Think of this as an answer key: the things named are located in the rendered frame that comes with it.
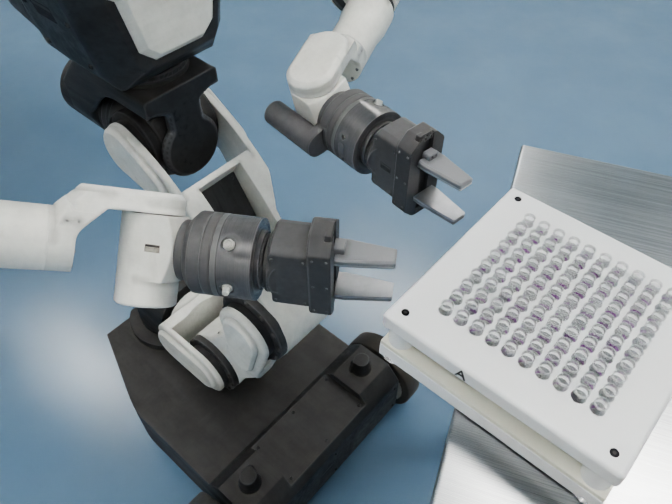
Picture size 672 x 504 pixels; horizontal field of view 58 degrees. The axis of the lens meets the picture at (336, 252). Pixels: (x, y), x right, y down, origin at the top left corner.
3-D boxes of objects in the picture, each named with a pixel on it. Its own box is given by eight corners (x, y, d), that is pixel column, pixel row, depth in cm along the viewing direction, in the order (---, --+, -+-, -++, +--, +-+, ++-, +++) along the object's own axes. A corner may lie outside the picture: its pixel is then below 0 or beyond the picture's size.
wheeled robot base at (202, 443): (83, 391, 157) (36, 316, 132) (232, 275, 183) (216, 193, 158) (255, 569, 129) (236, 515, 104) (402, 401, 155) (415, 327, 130)
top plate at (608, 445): (720, 307, 62) (730, 295, 60) (616, 489, 49) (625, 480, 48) (509, 198, 73) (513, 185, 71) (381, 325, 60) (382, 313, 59)
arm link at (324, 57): (334, 139, 83) (369, 74, 89) (323, 88, 75) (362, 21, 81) (291, 131, 85) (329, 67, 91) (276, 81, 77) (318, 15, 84)
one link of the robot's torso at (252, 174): (246, 365, 110) (90, 139, 97) (312, 305, 118) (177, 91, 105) (288, 373, 97) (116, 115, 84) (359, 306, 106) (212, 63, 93)
